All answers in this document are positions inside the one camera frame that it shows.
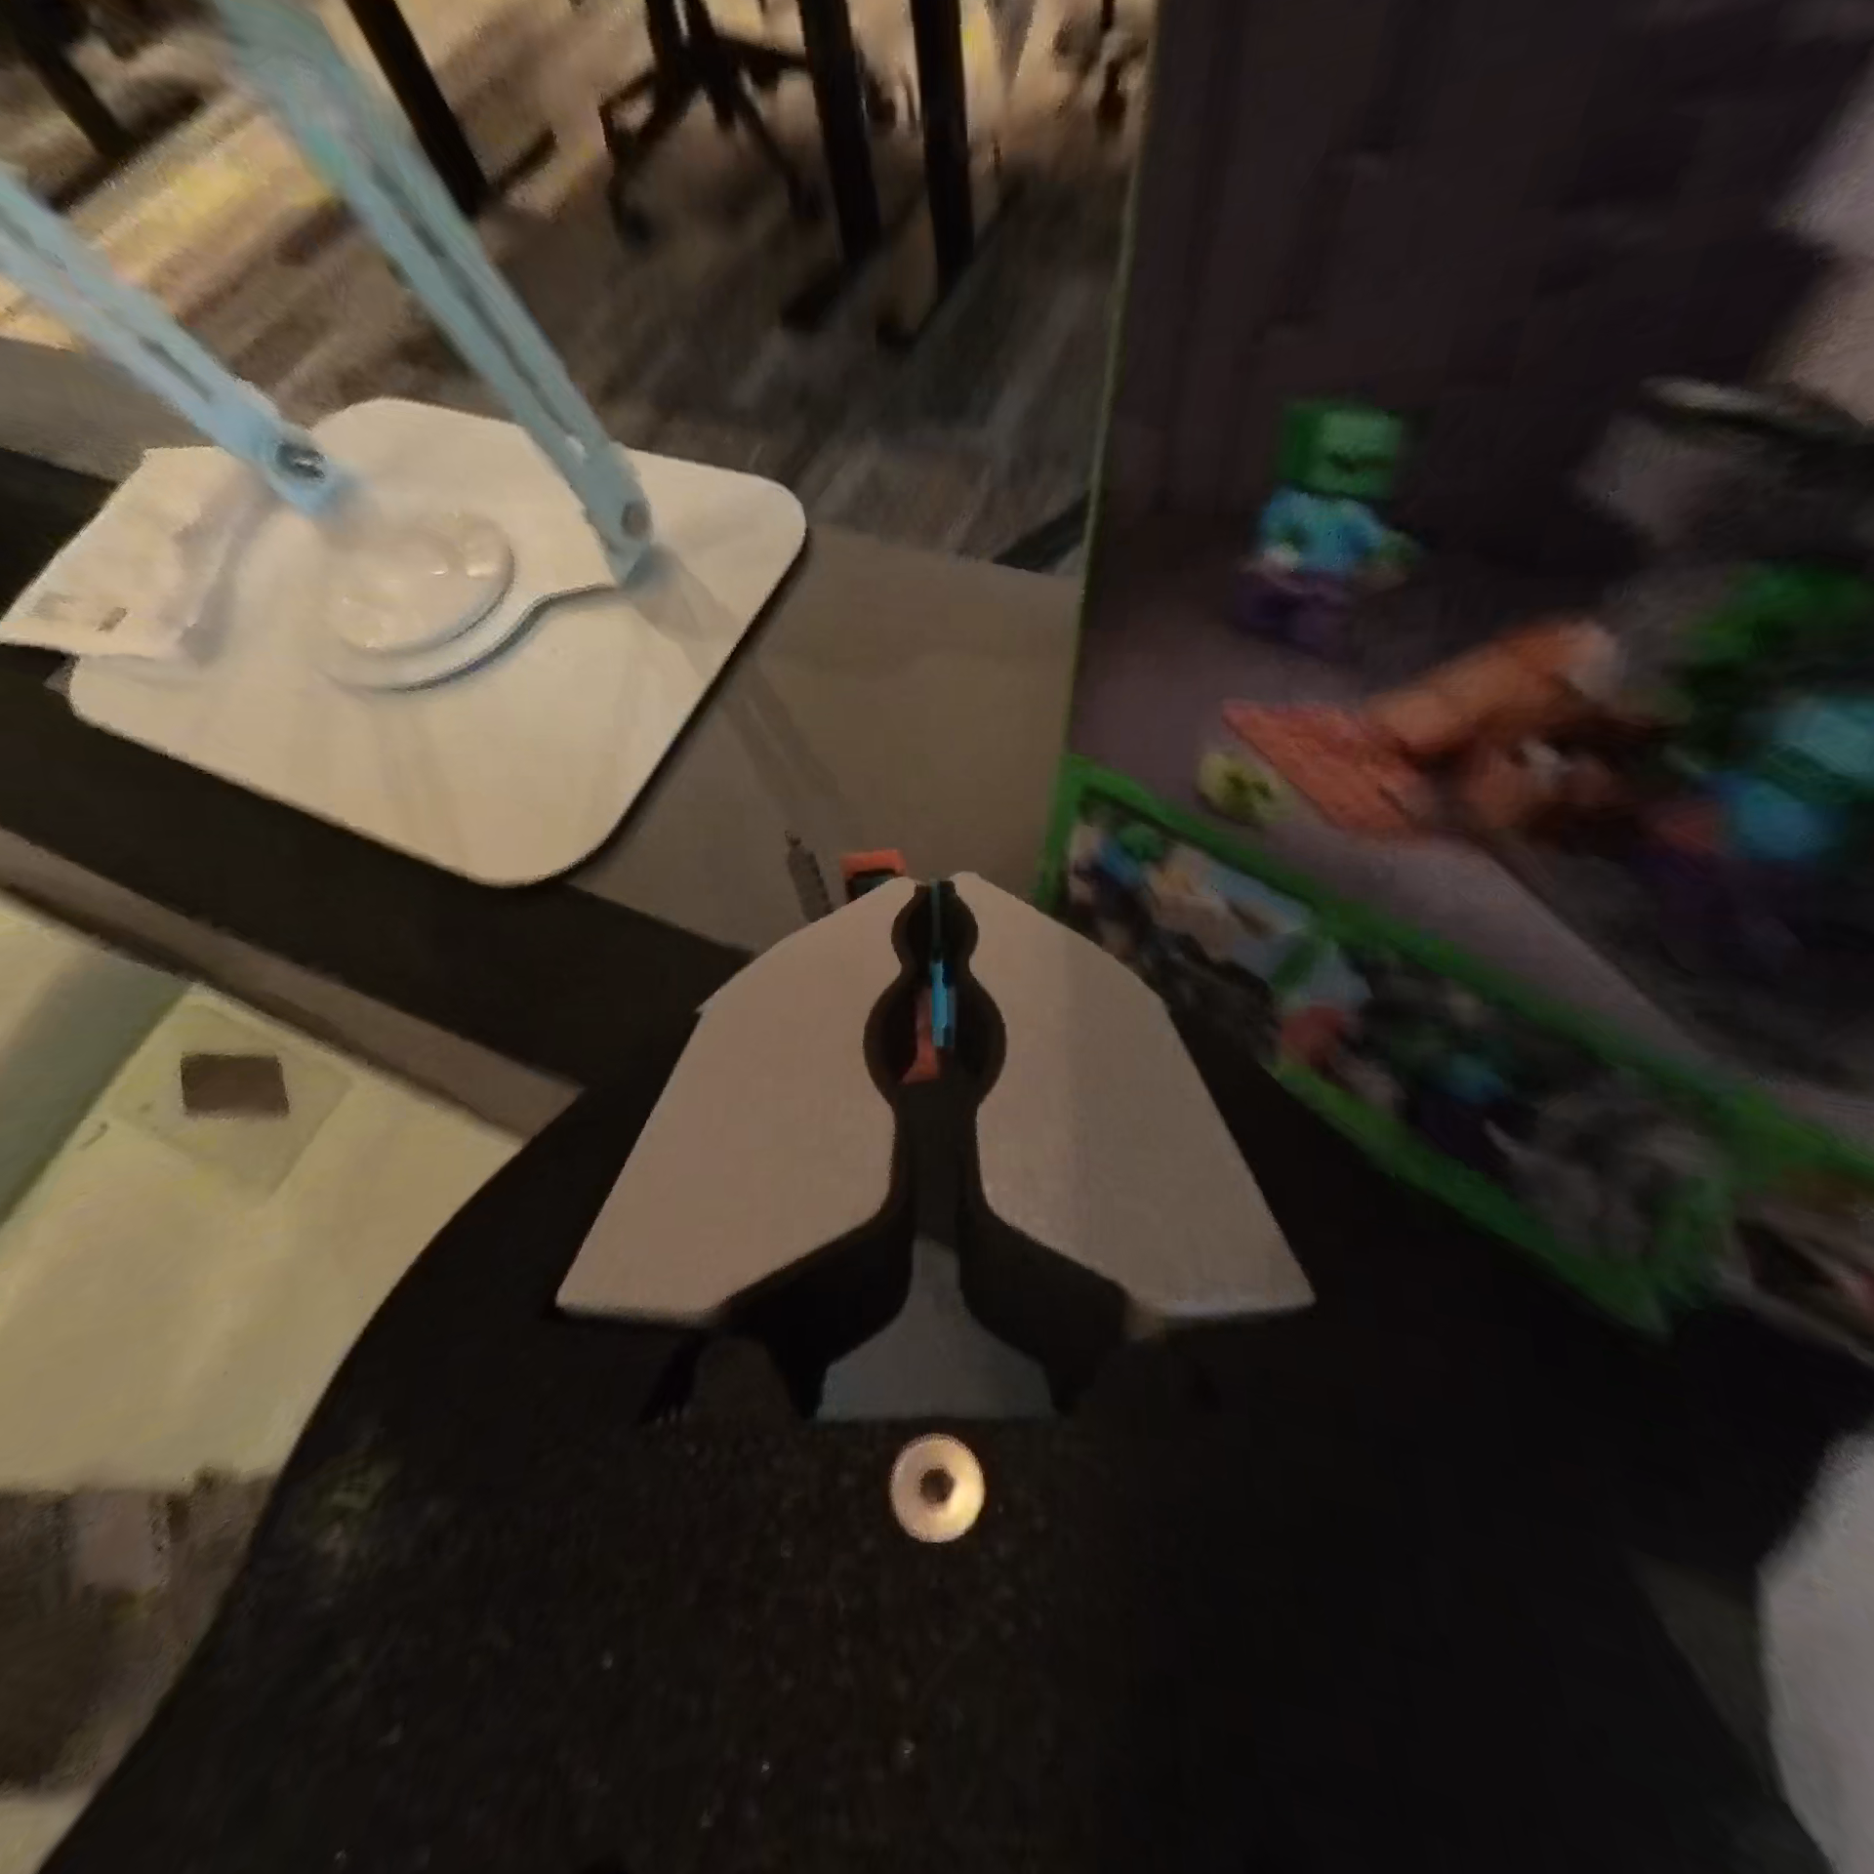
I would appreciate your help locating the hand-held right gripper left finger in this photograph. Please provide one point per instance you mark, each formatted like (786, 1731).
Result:
(732, 1157)

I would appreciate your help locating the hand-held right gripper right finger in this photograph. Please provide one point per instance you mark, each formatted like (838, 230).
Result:
(1143, 1157)

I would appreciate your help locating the orange and blue brick piece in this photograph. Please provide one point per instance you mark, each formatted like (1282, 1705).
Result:
(933, 1010)

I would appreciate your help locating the instruction booklet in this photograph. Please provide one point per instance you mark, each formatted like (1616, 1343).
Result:
(220, 1271)

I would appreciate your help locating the grey desk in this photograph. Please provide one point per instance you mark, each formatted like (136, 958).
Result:
(1706, 1715)

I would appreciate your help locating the white tray with clear dish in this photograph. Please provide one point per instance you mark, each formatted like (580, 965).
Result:
(514, 761)

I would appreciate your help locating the clear round dome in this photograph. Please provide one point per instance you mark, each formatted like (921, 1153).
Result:
(425, 586)

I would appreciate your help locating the white rounded object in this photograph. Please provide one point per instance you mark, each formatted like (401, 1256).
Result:
(1830, 1639)

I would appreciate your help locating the folded printed leaflet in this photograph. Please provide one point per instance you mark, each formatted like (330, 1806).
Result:
(102, 586)

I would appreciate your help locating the green building toy box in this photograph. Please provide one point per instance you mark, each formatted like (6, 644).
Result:
(1464, 294)

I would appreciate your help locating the black table leg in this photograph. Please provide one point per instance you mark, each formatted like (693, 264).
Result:
(842, 147)
(417, 102)

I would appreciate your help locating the black office chair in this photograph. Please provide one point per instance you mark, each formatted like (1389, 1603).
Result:
(701, 87)

